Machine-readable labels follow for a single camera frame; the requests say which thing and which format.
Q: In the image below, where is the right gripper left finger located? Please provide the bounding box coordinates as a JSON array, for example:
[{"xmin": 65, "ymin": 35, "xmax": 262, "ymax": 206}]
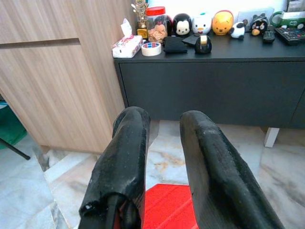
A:
[{"xmin": 78, "ymin": 106, "xmax": 151, "ymax": 229}]

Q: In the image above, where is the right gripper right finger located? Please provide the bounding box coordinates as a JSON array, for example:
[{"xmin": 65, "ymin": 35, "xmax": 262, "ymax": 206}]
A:
[{"xmin": 179, "ymin": 110, "xmax": 286, "ymax": 229}]

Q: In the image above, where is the red plastic stool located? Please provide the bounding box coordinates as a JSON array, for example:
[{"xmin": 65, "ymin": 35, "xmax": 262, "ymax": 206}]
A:
[{"xmin": 113, "ymin": 183, "xmax": 200, "ymax": 229}]

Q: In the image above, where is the white sideboard leg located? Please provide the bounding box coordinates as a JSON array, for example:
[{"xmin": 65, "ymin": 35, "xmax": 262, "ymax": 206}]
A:
[{"xmin": 264, "ymin": 127, "xmax": 280, "ymax": 148}]

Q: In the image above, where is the black sideboard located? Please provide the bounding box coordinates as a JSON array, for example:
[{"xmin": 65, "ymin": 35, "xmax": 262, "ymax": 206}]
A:
[{"xmin": 113, "ymin": 30, "xmax": 305, "ymax": 130}]

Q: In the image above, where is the light wooden cabinet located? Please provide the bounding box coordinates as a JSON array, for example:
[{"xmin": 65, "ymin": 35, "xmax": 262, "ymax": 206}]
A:
[{"xmin": 0, "ymin": 0, "xmax": 137, "ymax": 154}]

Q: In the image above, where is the floral tissue pack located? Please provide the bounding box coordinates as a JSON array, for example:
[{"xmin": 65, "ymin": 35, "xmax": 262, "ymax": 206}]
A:
[{"xmin": 112, "ymin": 18, "xmax": 144, "ymax": 59}]

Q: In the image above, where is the white tape roll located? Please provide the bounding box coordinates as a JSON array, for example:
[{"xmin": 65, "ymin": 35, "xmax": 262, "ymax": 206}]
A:
[{"xmin": 141, "ymin": 42, "xmax": 163, "ymax": 57}]

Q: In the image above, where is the green chair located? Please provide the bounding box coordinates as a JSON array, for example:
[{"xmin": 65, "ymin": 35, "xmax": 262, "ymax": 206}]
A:
[{"xmin": 0, "ymin": 99, "xmax": 31, "ymax": 161}]

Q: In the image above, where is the black tape dispenser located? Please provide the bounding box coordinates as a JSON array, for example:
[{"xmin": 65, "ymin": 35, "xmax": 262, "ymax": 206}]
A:
[{"xmin": 194, "ymin": 33, "xmax": 213, "ymax": 54}]

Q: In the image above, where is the black folded cloth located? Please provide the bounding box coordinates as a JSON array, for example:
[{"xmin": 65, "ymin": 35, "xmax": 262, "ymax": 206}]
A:
[{"xmin": 163, "ymin": 36, "xmax": 189, "ymax": 54}]

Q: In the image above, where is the clear jar with red lid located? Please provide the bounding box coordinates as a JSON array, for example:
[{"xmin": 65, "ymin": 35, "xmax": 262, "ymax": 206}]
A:
[{"xmin": 145, "ymin": 6, "xmax": 168, "ymax": 44}]

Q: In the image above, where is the gold trophy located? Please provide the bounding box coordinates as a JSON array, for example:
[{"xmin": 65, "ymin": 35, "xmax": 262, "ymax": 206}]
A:
[{"xmin": 131, "ymin": 0, "xmax": 150, "ymax": 39}]

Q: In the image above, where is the small panda plush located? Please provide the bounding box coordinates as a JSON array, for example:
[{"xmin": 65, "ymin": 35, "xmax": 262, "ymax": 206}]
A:
[{"xmin": 229, "ymin": 21, "xmax": 247, "ymax": 41}]

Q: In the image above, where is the red black mouse figure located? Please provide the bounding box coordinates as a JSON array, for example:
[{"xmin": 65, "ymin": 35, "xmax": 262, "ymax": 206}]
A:
[{"xmin": 166, "ymin": 15, "xmax": 173, "ymax": 36}]

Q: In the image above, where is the small black remote control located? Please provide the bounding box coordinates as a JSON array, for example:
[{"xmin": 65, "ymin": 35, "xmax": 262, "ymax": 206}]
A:
[{"xmin": 262, "ymin": 31, "xmax": 276, "ymax": 44}]

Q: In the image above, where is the yellow bear head figure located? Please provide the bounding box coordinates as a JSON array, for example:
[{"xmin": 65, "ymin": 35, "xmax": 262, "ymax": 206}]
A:
[{"xmin": 212, "ymin": 10, "xmax": 234, "ymax": 36}]

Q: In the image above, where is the white duck head figure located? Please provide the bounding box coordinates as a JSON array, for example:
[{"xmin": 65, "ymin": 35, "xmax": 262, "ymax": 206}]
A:
[{"xmin": 192, "ymin": 11, "xmax": 213, "ymax": 34}]

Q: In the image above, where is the black mouse head figure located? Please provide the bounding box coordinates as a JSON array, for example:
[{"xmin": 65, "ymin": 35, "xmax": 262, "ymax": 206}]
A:
[{"xmin": 172, "ymin": 13, "xmax": 193, "ymax": 37}]

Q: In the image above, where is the black bird plush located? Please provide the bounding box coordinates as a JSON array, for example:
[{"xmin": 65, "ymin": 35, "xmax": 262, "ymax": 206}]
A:
[{"xmin": 250, "ymin": 13, "xmax": 270, "ymax": 37}]

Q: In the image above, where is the large black remote control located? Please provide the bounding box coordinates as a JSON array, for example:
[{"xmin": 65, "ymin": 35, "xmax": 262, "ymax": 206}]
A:
[{"xmin": 274, "ymin": 26, "xmax": 305, "ymax": 46}]

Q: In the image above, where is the green white toy van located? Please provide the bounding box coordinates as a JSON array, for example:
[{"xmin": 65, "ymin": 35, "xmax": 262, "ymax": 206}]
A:
[{"xmin": 271, "ymin": 10, "xmax": 305, "ymax": 28}]

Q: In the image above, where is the clear photo frame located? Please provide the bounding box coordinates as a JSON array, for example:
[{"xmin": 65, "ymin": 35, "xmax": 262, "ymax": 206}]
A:
[{"xmin": 236, "ymin": 7, "xmax": 275, "ymax": 32}]

